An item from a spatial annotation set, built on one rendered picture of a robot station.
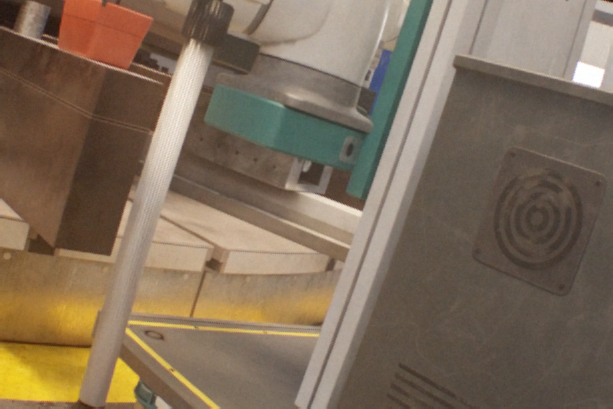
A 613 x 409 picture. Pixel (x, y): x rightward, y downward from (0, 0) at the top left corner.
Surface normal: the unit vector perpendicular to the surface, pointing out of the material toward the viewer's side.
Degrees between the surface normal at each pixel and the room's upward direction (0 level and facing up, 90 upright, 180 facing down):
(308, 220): 90
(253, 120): 90
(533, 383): 90
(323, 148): 90
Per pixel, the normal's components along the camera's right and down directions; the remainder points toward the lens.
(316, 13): 0.21, 0.22
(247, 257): 0.78, 0.31
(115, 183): 0.65, 0.28
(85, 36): -0.69, -0.05
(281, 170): -0.39, -0.06
